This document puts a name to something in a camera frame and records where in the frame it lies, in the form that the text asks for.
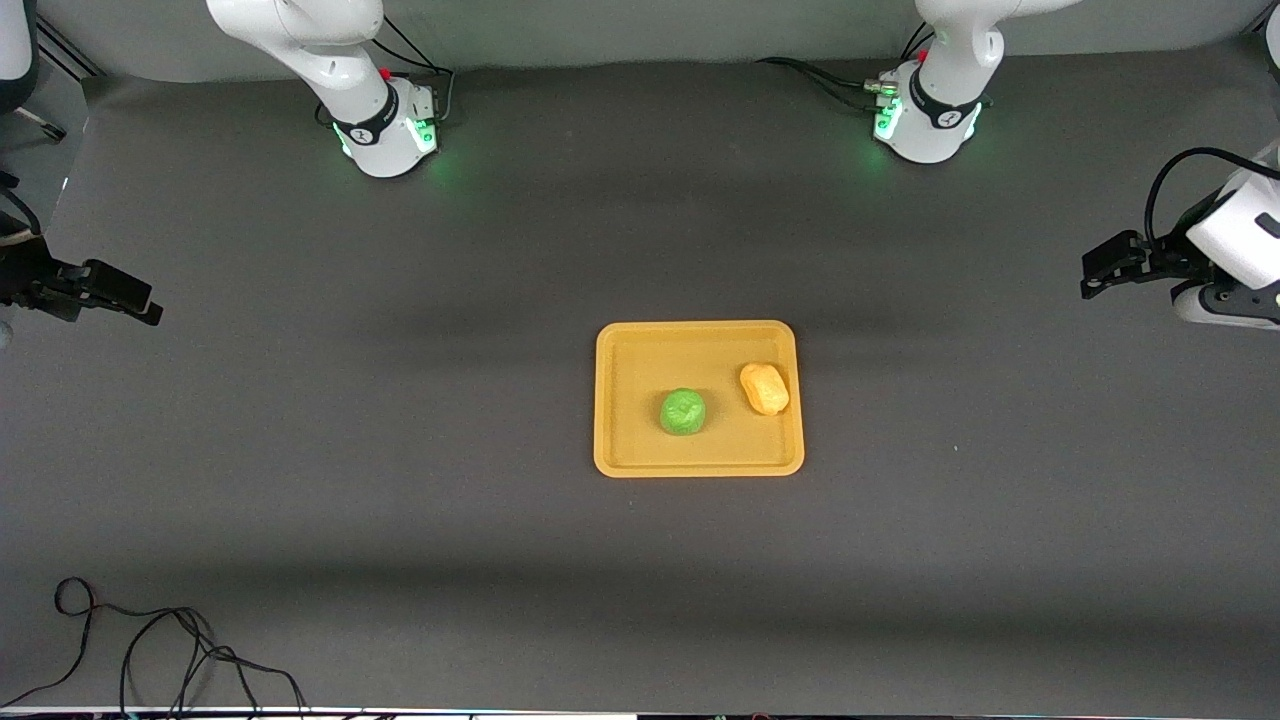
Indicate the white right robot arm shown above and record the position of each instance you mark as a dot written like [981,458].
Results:
[330,60]

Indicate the yellow-brown potato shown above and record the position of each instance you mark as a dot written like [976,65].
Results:
[765,390]

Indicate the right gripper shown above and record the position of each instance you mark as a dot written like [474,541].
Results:
[28,272]

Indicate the green apple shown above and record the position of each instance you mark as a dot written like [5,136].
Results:
[683,412]

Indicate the yellow plastic tray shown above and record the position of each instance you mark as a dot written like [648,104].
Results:
[640,440]

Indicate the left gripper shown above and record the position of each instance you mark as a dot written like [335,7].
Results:
[1166,257]

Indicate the dark grey table mat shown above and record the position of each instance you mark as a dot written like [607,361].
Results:
[500,250]

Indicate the black chair base leg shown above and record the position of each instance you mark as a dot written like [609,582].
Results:
[45,125]

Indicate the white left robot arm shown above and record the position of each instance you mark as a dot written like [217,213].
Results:
[950,110]

